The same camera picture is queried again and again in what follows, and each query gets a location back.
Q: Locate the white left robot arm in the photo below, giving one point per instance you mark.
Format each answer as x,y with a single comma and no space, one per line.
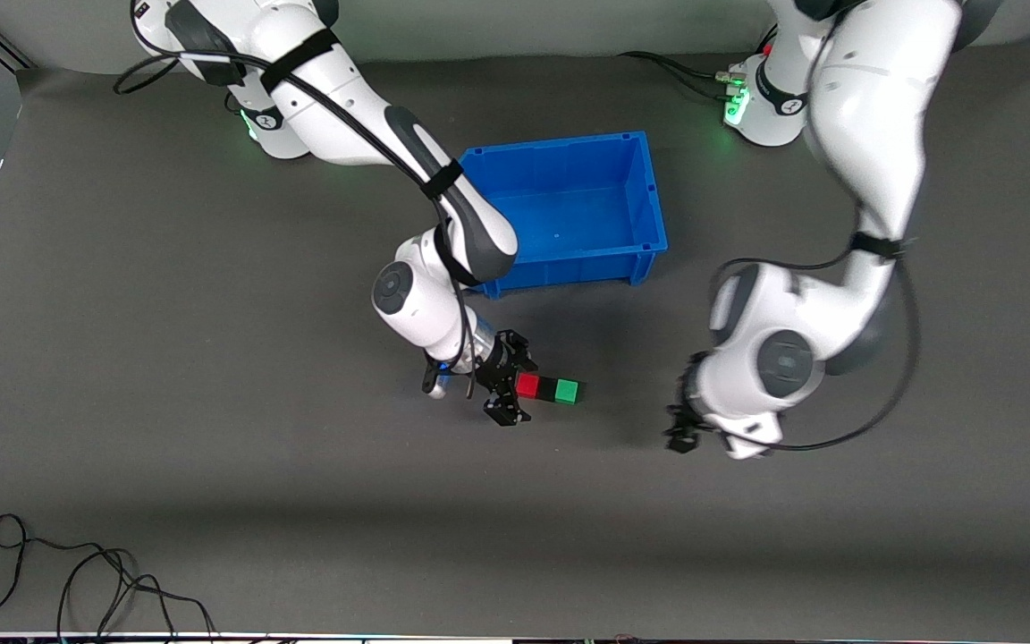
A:
873,134

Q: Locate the black cube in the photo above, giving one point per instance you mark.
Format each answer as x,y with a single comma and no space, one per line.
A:
548,388

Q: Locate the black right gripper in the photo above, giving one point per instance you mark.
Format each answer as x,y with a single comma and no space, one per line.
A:
499,364

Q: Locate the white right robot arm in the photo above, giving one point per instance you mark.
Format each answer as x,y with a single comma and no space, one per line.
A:
336,107

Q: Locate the red cube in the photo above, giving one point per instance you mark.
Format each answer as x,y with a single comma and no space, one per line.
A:
527,385

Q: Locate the blue plastic bin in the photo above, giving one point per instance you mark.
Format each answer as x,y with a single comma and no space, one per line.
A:
586,206

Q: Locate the dark grey table mat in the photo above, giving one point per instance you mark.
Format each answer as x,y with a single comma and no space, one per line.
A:
300,501

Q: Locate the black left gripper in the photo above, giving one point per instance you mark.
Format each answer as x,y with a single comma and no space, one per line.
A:
684,422

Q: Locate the green cube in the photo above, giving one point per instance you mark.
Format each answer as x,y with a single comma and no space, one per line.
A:
570,392

